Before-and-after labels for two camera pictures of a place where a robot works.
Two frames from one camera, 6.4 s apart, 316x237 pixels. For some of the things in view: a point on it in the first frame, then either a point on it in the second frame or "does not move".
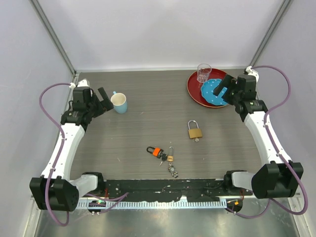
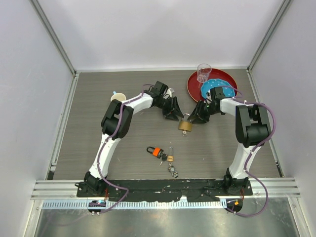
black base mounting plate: (169, 190) does not move
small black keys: (164, 158) does not move
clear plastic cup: (203, 72) does not move
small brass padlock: (170, 157) does not move
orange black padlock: (156, 152) does not move
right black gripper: (225, 82) -> (198, 110)
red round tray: (194, 88) does not move
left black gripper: (107, 107) -> (177, 113)
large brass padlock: (194, 133) -> (185, 125)
